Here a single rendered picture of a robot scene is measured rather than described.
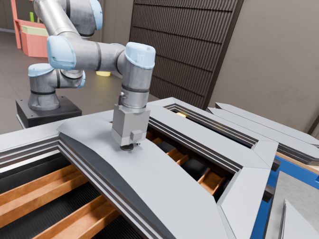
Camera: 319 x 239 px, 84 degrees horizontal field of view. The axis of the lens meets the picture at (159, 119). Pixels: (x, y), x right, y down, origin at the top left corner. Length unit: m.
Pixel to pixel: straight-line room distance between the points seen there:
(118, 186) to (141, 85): 0.29
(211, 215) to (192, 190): 0.08
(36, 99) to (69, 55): 0.70
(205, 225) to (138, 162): 0.23
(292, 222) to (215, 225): 0.36
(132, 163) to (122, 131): 0.10
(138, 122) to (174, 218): 0.26
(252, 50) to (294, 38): 0.50
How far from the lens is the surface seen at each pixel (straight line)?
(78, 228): 0.69
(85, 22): 0.86
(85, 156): 0.64
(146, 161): 0.54
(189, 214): 0.50
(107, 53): 0.51
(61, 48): 0.48
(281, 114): 3.01
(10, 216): 0.74
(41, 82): 1.11
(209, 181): 0.93
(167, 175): 0.53
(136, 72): 0.44
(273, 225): 0.82
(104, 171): 0.58
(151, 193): 0.48
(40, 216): 0.90
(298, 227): 0.82
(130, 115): 0.47
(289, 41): 2.99
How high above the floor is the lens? 1.26
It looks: 25 degrees down
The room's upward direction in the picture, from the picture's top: 13 degrees clockwise
